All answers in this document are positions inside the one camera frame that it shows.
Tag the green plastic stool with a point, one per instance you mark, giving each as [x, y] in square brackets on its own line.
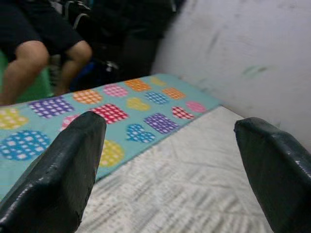
[41, 89]

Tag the grey quilted mattress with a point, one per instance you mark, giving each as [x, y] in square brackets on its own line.
[182, 182]

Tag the black blue bag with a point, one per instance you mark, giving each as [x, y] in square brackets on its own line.
[97, 72]

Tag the person in light blue shirt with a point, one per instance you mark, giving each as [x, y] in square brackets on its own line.
[26, 63]

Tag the teal heart-print blanket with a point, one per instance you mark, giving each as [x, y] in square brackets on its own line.
[136, 114]

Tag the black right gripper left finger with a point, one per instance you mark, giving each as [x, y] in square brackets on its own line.
[56, 184]

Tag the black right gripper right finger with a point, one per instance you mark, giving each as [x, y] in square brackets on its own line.
[279, 182]

